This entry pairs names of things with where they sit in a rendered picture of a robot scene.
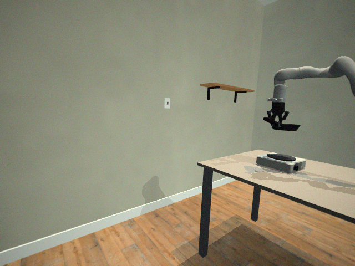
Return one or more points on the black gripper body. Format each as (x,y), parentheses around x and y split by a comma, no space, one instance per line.
(278,106)

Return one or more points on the black frying pan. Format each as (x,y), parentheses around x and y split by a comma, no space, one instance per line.
(284,127)

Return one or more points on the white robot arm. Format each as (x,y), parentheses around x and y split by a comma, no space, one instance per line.
(340,67)

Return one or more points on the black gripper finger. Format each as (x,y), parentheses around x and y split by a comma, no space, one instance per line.
(282,118)
(273,115)

